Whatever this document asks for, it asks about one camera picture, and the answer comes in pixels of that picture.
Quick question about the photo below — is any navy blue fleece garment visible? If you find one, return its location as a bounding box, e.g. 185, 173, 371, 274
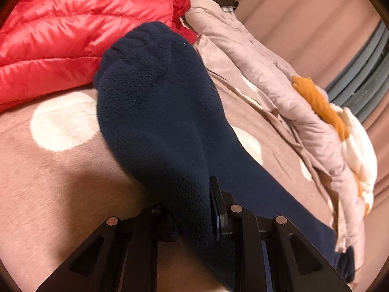
92, 21, 356, 292

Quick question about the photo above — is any light pink quilted duvet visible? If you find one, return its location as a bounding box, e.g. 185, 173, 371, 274
185, 0, 365, 270

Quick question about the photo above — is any red puffer jacket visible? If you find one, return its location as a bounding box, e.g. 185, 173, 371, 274
1, 0, 196, 111

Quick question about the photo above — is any white and orange plush toy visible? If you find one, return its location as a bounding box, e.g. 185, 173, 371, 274
292, 76, 378, 215

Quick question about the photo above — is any grey blue curtain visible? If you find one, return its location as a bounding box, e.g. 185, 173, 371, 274
326, 22, 388, 122

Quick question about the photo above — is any pink curtain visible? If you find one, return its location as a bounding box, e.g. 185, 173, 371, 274
236, 0, 388, 288

